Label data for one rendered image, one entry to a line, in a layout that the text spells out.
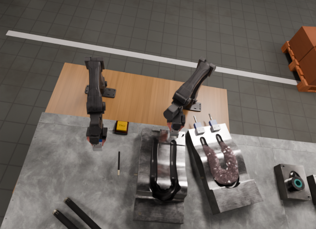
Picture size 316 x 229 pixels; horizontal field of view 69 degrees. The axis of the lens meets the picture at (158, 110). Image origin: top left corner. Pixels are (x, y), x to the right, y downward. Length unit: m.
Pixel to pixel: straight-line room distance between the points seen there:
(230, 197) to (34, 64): 2.41
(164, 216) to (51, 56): 2.25
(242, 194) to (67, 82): 1.29
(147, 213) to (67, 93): 0.91
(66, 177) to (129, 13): 2.59
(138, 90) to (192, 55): 1.57
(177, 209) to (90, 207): 0.45
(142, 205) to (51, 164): 0.56
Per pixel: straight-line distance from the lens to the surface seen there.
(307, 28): 3.62
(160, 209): 1.29
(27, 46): 3.15
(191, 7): 3.82
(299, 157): 1.82
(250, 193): 1.41
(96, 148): 1.27
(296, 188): 1.58
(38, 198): 1.41
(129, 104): 1.56
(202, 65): 1.24
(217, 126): 1.51
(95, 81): 1.13
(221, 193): 1.34
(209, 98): 1.71
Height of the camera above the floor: 2.13
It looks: 59 degrees down
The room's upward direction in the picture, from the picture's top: 16 degrees clockwise
